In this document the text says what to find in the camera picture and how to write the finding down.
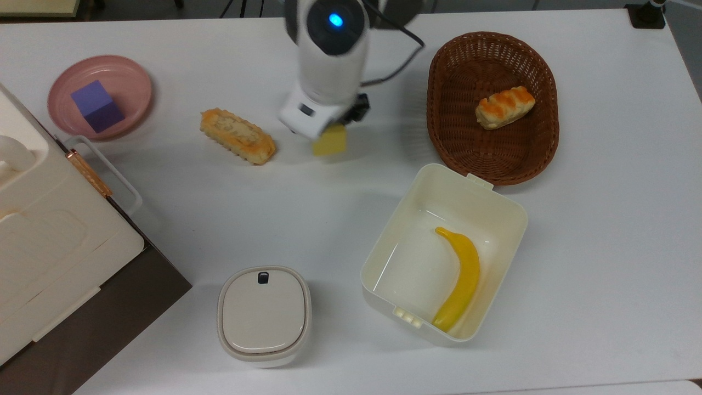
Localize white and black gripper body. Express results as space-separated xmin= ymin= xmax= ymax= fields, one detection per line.
xmin=278 ymin=81 xmax=361 ymax=139

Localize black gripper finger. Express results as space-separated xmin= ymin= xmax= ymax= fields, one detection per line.
xmin=346 ymin=93 xmax=371 ymax=125

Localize yellow cube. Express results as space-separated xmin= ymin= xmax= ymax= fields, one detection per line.
xmin=312 ymin=123 xmax=348 ymax=157

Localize purple cube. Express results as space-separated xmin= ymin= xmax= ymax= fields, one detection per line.
xmin=70 ymin=80 xmax=126 ymax=134

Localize long toasted bread loaf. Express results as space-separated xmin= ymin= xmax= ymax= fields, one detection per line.
xmin=200 ymin=108 xmax=276 ymax=166

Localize brown wicker basket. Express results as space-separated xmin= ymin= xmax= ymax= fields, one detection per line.
xmin=427 ymin=31 xmax=560 ymax=186

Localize black tripod legs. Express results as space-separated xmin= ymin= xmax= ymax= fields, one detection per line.
xmin=219 ymin=0 xmax=267 ymax=18

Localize small glazed bread roll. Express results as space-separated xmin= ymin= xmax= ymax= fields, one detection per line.
xmin=475 ymin=86 xmax=536 ymax=131

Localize open cream plastic box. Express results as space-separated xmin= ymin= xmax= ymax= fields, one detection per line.
xmin=360 ymin=163 xmax=529 ymax=347

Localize pink plate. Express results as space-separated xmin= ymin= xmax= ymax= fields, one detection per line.
xmin=47 ymin=55 xmax=154 ymax=141

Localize yellow banana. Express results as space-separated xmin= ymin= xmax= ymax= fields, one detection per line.
xmin=432 ymin=227 xmax=481 ymax=333

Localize cream lidded container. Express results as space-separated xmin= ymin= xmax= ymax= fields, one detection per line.
xmin=217 ymin=266 xmax=312 ymax=368

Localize cream white appliance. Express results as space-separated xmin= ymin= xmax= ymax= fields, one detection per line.
xmin=0 ymin=82 xmax=145 ymax=366

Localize beige board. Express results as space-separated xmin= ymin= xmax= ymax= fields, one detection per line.
xmin=0 ymin=0 xmax=82 ymax=18

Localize black stand base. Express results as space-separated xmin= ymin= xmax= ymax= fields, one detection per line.
xmin=625 ymin=0 xmax=667 ymax=30

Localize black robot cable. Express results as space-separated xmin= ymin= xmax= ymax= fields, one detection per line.
xmin=359 ymin=0 xmax=426 ymax=88

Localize white appliance handle copper trim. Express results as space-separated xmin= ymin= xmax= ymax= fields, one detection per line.
xmin=63 ymin=135 xmax=144 ymax=218

